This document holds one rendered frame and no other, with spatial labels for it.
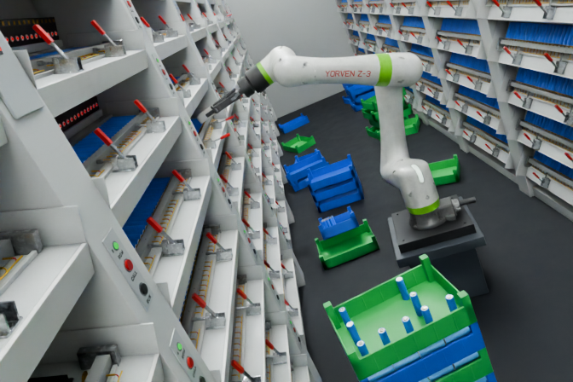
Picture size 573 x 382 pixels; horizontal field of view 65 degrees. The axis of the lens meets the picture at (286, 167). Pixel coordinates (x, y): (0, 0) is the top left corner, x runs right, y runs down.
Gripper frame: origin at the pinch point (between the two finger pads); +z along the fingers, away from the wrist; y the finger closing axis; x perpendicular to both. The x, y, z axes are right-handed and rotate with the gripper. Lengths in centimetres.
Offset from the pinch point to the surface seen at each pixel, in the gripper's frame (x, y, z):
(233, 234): -26, -50, 5
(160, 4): 42.4, 23.3, -7.5
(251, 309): -42, -64, 10
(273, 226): -64, 22, 11
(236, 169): -25.9, 6.0, 5.0
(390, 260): -108, 14, -26
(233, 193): -25.2, -20.7, 5.4
